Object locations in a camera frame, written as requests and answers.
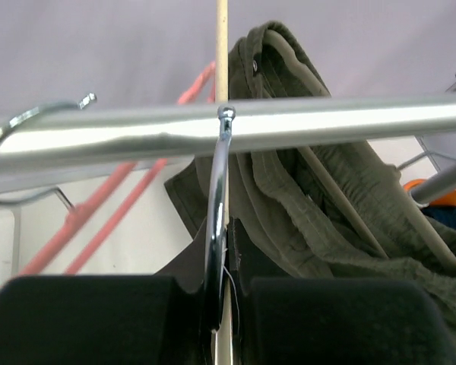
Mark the olive green shorts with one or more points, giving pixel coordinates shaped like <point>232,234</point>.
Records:
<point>269,190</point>

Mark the white and steel clothes rack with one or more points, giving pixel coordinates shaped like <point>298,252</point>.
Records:
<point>83,138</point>

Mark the pink hanger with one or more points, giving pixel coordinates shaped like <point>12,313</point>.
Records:
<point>124,223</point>

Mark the navy blue shorts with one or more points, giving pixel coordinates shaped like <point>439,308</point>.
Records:
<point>444,214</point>

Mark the orange plastic basket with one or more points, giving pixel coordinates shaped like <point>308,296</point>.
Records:
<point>446,200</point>

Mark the grey hanger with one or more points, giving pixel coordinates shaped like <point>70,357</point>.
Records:
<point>362,199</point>

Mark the beige hanger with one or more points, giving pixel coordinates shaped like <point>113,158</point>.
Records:
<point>217,292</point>

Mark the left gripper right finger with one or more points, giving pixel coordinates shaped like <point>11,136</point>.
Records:
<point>285,320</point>

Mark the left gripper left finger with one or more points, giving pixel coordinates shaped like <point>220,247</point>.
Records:
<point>108,319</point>

